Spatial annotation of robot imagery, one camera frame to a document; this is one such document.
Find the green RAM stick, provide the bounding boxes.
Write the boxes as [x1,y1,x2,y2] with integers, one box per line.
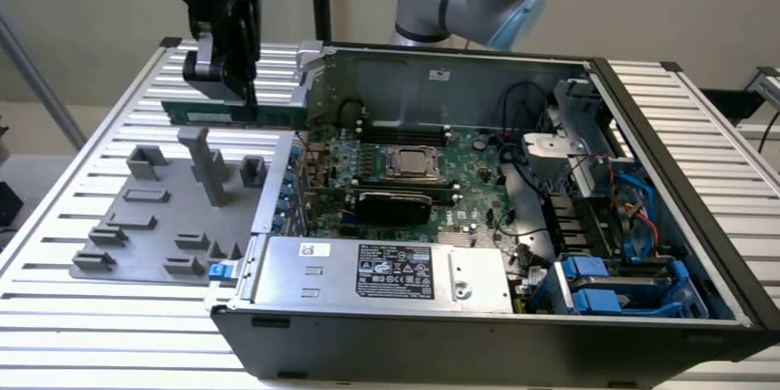
[160,99,307,129]

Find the empty black RAM slots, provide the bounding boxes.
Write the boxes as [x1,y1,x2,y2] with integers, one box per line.
[358,123,454,145]

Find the silver case latch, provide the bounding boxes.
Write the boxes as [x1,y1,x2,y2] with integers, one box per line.
[294,39,338,72]

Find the grey parts rack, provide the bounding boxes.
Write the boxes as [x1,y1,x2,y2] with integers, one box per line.
[68,126,298,290]

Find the CPU in socket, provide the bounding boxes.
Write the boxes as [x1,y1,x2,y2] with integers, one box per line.
[378,144,446,180]

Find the black graphics card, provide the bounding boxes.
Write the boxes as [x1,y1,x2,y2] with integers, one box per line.
[344,188,435,223]

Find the black box at edge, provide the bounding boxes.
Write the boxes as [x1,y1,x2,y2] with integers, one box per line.
[0,181,26,232]

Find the blue case latch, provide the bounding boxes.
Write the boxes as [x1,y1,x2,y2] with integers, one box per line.
[206,261,238,282]

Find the green motherboard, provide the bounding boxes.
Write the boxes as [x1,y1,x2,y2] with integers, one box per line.
[286,122,554,272]

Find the silver power supply unit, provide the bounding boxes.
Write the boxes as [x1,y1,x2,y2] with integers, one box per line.
[234,235,515,317]

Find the small silver heatsink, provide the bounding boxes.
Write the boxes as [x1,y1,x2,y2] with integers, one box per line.
[434,230,478,250]

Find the silver drive cage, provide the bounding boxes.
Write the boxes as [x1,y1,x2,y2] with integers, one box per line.
[520,78,636,202]

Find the metal slat table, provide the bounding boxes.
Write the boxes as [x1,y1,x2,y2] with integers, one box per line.
[0,36,780,390]

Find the black open PC case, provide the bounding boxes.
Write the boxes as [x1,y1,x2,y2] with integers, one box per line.
[203,40,780,381]

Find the blue disk bay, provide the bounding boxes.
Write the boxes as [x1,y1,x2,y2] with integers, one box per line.
[531,251,706,320]

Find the black block beside table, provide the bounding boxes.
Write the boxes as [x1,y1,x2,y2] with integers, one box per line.
[699,87,764,127]

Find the black upright post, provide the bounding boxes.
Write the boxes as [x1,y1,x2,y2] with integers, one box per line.
[308,0,335,43]

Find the short black wire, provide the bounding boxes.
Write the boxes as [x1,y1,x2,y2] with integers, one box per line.
[336,98,368,129]

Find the grey slanted frame bar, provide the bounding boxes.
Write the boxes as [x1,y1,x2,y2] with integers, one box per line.
[0,14,88,151]

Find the black looped wire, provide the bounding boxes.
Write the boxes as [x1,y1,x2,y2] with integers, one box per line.
[498,80,551,167]

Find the blue flat wire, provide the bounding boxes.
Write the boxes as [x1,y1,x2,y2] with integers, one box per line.
[614,169,659,265]

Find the red wire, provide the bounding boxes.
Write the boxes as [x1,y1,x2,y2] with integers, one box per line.
[631,205,664,256]

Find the thin black cable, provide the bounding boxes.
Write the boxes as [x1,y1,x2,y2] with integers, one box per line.
[758,111,780,154]

